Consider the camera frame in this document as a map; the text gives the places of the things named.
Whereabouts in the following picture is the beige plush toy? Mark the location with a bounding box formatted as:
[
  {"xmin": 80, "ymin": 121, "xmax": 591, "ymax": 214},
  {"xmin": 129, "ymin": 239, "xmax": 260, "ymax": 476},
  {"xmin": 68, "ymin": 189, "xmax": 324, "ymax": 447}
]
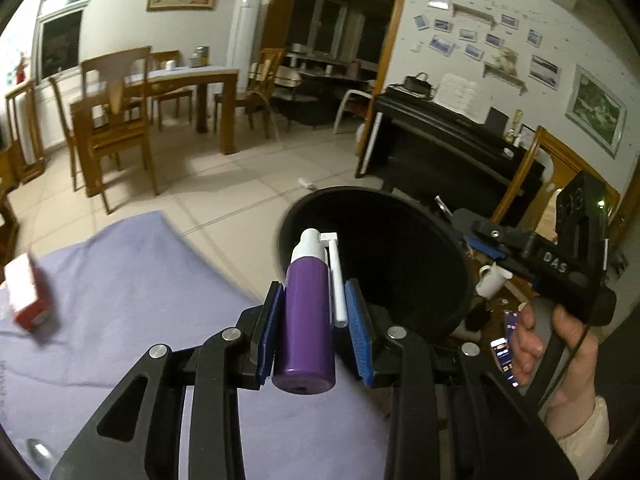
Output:
[{"xmin": 492, "ymin": 46, "xmax": 519, "ymax": 74}]

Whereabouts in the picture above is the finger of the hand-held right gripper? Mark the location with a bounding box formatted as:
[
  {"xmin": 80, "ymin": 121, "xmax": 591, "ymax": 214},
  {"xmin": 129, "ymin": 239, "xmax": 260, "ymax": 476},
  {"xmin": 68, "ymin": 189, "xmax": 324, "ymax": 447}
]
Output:
[
  {"xmin": 463, "ymin": 234, "xmax": 537, "ymax": 287},
  {"xmin": 473, "ymin": 217, "xmax": 539, "ymax": 257}
]

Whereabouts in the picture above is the white plastic chair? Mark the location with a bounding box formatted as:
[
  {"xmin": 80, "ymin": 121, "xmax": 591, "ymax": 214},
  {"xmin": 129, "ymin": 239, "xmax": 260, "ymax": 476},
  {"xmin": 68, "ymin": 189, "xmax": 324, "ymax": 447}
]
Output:
[{"xmin": 334, "ymin": 89, "xmax": 374, "ymax": 137}]

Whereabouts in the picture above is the black piano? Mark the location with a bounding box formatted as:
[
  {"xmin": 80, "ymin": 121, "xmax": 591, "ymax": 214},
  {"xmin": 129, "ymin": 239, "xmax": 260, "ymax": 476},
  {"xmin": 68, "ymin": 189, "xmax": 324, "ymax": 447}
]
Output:
[{"xmin": 356, "ymin": 91, "xmax": 547, "ymax": 231}]

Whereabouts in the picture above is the white tower air conditioner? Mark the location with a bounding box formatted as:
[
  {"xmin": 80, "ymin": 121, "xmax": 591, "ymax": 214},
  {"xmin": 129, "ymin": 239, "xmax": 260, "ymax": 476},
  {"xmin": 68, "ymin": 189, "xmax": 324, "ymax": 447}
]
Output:
[{"xmin": 226, "ymin": 0, "xmax": 263, "ymax": 97}]

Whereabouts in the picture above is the tall wooden side table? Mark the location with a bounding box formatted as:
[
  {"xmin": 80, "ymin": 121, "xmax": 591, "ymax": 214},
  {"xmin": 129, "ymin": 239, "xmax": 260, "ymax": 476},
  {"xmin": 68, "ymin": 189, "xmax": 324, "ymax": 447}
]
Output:
[{"xmin": 5, "ymin": 80, "xmax": 47, "ymax": 187}]

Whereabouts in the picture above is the small silver object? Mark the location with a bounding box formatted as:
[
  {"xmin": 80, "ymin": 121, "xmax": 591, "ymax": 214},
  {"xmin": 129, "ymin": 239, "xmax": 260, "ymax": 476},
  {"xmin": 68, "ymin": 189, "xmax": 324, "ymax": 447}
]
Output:
[{"xmin": 27, "ymin": 439, "xmax": 54, "ymax": 467}]

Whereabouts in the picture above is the wooden chair with cutout back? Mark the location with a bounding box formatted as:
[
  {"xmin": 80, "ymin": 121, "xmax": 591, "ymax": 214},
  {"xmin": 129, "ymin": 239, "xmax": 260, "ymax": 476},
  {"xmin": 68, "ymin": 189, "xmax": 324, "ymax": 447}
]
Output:
[{"xmin": 492, "ymin": 126, "xmax": 622, "ymax": 242}]

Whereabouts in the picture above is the wooden wall shelf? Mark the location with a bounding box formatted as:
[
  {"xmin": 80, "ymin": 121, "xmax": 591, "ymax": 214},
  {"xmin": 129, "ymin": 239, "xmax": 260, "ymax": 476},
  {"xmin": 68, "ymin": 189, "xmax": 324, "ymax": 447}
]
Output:
[{"xmin": 482, "ymin": 62, "xmax": 529, "ymax": 97}]

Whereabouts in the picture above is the wooden door frame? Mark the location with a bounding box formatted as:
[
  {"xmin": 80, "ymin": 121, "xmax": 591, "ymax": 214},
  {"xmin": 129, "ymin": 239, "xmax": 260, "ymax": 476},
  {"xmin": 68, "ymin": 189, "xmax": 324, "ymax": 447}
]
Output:
[{"xmin": 265, "ymin": 0, "xmax": 417, "ymax": 111}]

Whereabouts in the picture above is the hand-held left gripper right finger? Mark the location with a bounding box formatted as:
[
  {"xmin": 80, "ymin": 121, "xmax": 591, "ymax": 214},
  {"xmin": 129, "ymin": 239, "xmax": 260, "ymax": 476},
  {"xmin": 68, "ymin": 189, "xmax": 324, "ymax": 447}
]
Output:
[{"xmin": 342, "ymin": 279, "xmax": 582, "ymax": 480}]

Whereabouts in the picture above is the open sheet music book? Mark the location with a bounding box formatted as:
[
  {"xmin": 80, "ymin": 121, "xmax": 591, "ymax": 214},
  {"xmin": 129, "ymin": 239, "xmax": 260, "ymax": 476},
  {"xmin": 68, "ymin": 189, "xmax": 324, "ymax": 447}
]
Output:
[{"xmin": 434, "ymin": 73, "xmax": 492, "ymax": 124}]

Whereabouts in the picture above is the black bin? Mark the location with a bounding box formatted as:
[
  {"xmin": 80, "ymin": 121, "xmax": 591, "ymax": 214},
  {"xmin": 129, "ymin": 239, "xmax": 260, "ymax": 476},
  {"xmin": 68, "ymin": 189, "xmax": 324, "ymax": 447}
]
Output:
[{"xmin": 277, "ymin": 186, "xmax": 473, "ymax": 347}]

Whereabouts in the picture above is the wooden dining chair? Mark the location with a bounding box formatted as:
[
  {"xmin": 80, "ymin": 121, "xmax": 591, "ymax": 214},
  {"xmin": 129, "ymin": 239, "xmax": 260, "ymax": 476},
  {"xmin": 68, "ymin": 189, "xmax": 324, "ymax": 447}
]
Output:
[
  {"xmin": 214, "ymin": 48, "xmax": 287, "ymax": 142},
  {"xmin": 150, "ymin": 50, "xmax": 196, "ymax": 134},
  {"xmin": 70, "ymin": 46, "xmax": 161, "ymax": 214}
]

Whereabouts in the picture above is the dark office chair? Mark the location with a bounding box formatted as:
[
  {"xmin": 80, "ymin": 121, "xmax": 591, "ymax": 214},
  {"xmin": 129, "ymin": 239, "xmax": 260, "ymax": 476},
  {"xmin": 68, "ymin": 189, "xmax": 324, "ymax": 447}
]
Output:
[{"xmin": 272, "ymin": 65, "xmax": 322, "ymax": 127}]

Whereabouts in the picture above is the person's right forearm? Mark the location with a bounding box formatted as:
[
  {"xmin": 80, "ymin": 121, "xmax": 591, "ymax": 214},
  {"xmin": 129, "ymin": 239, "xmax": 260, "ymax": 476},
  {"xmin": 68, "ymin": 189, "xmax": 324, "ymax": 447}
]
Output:
[{"xmin": 542, "ymin": 390, "xmax": 612, "ymax": 463}]

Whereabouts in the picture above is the white mug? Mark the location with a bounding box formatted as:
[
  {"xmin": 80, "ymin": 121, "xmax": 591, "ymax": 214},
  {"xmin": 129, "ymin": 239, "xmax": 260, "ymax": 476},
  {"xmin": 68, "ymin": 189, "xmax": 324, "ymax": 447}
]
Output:
[{"xmin": 475, "ymin": 262, "xmax": 514, "ymax": 299}]

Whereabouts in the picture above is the black picture stand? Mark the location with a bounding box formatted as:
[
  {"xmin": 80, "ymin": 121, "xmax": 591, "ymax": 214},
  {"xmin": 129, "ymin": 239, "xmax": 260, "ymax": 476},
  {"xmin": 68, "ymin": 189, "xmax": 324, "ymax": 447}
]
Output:
[{"xmin": 485, "ymin": 106, "xmax": 511, "ymax": 138}]

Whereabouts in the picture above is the framed landscape picture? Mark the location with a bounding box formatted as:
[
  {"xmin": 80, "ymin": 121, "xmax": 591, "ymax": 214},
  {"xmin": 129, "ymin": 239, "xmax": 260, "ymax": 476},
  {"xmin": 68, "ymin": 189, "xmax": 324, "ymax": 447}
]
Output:
[{"xmin": 565, "ymin": 64, "xmax": 629, "ymax": 161}]

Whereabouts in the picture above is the smartphone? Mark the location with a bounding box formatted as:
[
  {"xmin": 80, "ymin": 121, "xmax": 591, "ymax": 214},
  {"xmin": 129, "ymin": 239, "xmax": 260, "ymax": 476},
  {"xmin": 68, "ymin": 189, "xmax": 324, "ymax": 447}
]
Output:
[{"xmin": 490, "ymin": 336, "xmax": 524, "ymax": 389}]

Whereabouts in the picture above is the wooden dining table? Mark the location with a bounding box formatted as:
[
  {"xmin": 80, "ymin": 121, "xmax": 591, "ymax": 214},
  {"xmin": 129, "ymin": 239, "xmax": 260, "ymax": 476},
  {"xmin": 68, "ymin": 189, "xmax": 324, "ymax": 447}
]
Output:
[{"xmin": 70, "ymin": 65, "xmax": 241, "ymax": 157}]

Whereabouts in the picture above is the black handbag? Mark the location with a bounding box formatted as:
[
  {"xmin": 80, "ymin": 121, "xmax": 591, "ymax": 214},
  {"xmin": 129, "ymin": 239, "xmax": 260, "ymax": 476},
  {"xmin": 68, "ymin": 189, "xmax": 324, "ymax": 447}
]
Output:
[{"xmin": 402, "ymin": 72, "xmax": 436, "ymax": 99}]

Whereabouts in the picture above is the person's right hand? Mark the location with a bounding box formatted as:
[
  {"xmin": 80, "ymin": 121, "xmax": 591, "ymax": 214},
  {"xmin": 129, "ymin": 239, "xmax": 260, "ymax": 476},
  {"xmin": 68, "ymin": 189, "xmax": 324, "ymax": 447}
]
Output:
[{"xmin": 514, "ymin": 305, "xmax": 599, "ymax": 412}]

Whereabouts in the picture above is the dark window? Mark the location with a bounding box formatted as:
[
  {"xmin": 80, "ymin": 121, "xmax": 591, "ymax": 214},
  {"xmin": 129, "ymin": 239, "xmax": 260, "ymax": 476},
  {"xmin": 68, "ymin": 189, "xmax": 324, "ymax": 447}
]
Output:
[{"xmin": 35, "ymin": 0, "xmax": 99, "ymax": 82}]

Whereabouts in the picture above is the purple blanket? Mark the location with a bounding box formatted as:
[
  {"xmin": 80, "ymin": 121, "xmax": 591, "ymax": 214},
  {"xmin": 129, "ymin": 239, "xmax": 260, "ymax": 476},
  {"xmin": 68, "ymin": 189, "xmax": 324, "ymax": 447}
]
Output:
[{"xmin": 0, "ymin": 210, "xmax": 401, "ymax": 480}]

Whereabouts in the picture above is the group of wall photos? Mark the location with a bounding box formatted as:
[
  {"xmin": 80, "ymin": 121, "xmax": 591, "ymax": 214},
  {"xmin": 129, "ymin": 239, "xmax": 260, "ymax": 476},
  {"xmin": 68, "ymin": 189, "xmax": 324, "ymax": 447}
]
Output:
[{"xmin": 412, "ymin": 0, "xmax": 562, "ymax": 92}]

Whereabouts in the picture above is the curved back wooden chair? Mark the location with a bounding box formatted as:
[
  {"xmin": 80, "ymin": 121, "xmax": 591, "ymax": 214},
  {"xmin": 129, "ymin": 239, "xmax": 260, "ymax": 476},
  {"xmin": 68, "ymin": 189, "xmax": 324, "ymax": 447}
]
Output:
[{"xmin": 48, "ymin": 75, "xmax": 82, "ymax": 192}]

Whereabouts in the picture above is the purple spray bottle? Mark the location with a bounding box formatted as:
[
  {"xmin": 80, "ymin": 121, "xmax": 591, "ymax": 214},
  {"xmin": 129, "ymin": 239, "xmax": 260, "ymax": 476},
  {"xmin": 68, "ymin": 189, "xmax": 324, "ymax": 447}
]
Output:
[{"xmin": 271, "ymin": 228, "xmax": 351, "ymax": 395}]

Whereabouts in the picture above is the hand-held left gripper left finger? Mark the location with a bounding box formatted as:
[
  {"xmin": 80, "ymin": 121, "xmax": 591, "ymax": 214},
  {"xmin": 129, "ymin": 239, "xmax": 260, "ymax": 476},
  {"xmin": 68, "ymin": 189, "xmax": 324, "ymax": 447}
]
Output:
[{"xmin": 50, "ymin": 280, "xmax": 286, "ymax": 480}]

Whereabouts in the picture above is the red white cardboard box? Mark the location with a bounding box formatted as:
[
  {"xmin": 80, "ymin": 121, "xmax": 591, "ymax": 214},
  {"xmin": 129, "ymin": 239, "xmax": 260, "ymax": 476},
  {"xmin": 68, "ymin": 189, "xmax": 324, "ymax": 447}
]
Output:
[{"xmin": 2, "ymin": 252, "xmax": 54, "ymax": 334}]

